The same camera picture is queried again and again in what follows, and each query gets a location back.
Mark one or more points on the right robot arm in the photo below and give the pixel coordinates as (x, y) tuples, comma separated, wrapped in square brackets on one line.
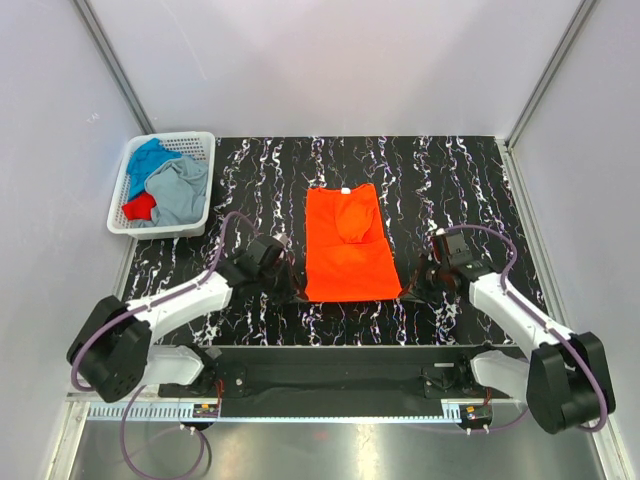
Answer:
[(535, 333)]

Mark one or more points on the white plastic basket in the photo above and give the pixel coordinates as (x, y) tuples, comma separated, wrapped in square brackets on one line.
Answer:
[(198, 145)]

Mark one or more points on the aluminium frame rail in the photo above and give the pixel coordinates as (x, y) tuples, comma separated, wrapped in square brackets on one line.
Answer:
[(514, 377)]

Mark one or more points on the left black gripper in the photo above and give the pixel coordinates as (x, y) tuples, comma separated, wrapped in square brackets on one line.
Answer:
[(292, 290)]

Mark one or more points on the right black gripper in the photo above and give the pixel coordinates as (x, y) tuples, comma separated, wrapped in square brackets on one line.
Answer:
[(417, 289)]

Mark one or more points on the white slotted cable duct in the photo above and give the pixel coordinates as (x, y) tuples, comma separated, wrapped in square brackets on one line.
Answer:
[(194, 412)]

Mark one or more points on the orange t-shirt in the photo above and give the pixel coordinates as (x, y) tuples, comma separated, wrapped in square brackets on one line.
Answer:
[(348, 256)]

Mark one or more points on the red t-shirt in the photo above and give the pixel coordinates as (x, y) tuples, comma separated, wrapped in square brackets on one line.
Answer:
[(140, 208)]

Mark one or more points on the grey t-shirt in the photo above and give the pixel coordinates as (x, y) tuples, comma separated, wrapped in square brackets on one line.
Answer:
[(179, 189)]

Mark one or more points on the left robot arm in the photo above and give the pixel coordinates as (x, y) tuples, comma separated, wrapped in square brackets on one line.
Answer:
[(118, 351)]

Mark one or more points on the blue t-shirt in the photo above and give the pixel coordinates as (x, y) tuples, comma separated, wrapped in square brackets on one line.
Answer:
[(144, 161)]

